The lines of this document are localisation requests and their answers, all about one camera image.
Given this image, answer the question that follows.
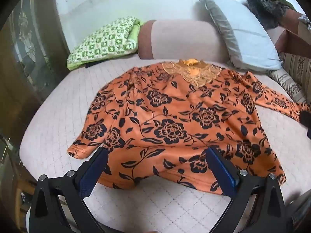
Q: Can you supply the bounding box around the orange black floral blouse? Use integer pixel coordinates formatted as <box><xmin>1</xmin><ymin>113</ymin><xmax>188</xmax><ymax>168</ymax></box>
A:
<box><xmin>67</xmin><ymin>61</ymin><xmax>310</xmax><ymax>194</ymax></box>

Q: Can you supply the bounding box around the brown cardboard box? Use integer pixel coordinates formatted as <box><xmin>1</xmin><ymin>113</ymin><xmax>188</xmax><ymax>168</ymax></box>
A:
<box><xmin>278</xmin><ymin>9</ymin><xmax>310</xmax><ymax>58</ymax></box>

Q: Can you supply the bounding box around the dark wooden glass cabinet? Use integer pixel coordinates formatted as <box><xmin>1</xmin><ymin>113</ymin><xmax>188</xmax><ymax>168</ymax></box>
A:
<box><xmin>1</xmin><ymin>0</ymin><xmax>69</xmax><ymax>147</ymax></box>

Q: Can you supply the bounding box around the pink brown bolster cushion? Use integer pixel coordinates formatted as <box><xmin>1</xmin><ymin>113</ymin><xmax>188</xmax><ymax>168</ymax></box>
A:
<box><xmin>138</xmin><ymin>19</ymin><xmax>229</xmax><ymax>63</ymax></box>

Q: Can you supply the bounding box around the light blue grey pillow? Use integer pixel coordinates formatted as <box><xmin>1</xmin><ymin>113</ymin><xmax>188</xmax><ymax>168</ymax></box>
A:
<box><xmin>199</xmin><ymin>0</ymin><xmax>281</xmax><ymax>72</ymax></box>

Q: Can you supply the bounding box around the white grey printed cloth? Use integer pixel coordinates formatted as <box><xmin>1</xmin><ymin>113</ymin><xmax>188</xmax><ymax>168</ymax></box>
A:
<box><xmin>298</xmin><ymin>15</ymin><xmax>311</xmax><ymax>32</ymax></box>

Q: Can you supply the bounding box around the green white patterned pillow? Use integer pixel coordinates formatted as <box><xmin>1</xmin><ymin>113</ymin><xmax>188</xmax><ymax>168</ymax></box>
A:
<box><xmin>67</xmin><ymin>16</ymin><xmax>144</xmax><ymax>70</ymax></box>

